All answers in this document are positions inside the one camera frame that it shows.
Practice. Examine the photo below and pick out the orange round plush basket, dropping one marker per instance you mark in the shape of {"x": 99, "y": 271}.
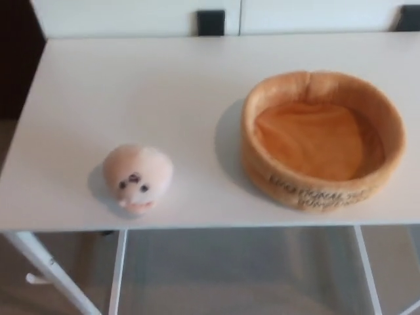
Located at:
{"x": 321, "y": 147}

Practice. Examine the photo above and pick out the white table leg frame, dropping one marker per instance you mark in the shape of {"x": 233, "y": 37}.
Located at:
{"x": 118, "y": 279}
{"x": 367, "y": 269}

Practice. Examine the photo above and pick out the beige plush dumpling toy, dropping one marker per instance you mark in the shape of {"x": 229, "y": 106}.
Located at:
{"x": 138, "y": 170}

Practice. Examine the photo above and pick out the dark brown side panel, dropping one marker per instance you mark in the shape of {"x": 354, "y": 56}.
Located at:
{"x": 16, "y": 65}

